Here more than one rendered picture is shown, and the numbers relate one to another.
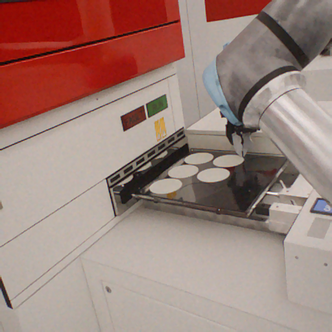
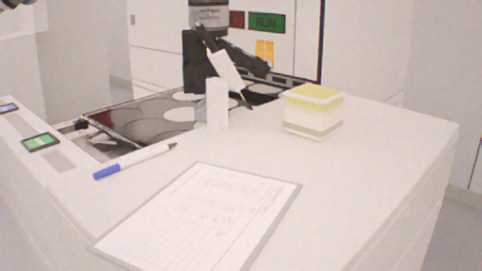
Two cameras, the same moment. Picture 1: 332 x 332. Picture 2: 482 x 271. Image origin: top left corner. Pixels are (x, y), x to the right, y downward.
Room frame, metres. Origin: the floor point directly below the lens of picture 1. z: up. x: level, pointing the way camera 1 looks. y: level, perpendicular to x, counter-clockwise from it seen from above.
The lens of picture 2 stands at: (1.25, -0.97, 1.20)
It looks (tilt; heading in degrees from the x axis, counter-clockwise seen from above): 23 degrees down; 95
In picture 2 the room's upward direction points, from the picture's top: straight up
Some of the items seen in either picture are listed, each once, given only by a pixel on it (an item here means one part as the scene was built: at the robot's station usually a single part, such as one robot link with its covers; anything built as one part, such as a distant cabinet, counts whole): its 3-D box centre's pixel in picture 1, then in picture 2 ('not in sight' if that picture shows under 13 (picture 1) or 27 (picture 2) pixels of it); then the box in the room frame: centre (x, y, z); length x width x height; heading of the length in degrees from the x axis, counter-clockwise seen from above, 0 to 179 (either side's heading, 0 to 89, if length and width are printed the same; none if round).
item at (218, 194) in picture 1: (213, 175); (184, 115); (1.04, -0.16, 0.90); 0.34 x 0.34 x 0.01; 52
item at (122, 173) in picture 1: (150, 154); (242, 71); (1.16, 0.02, 0.96); 0.44 x 0.01 x 0.02; 142
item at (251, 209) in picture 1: (272, 182); (118, 137); (0.93, -0.30, 0.90); 0.38 x 0.01 x 0.01; 142
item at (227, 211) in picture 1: (185, 203); (141, 100); (0.90, -0.05, 0.90); 0.37 x 0.01 x 0.01; 52
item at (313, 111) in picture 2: not in sight; (313, 111); (1.31, -0.40, 1.00); 0.07 x 0.07 x 0.07; 54
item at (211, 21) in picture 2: not in sight; (208, 17); (1.13, -0.28, 1.13); 0.08 x 0.08 x 0.05
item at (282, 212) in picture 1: (288, 213); (56, 132); (0.77, -0.28, 0.89); 0.08 x 0.03 x 0.03; 52
